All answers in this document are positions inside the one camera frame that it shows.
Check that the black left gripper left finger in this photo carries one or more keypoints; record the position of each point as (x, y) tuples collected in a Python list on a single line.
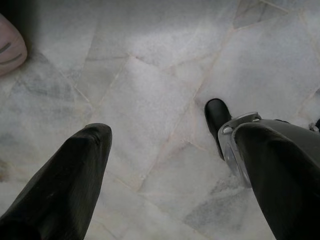
[(62, 187)]

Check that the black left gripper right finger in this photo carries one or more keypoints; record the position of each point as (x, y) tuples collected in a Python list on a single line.
[(287, 175)]

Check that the pale pink pillow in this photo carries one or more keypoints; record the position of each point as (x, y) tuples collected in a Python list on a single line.
[(11, 50)]

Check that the black robot left foot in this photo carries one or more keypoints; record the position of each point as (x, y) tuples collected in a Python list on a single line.
[(217, 112)]

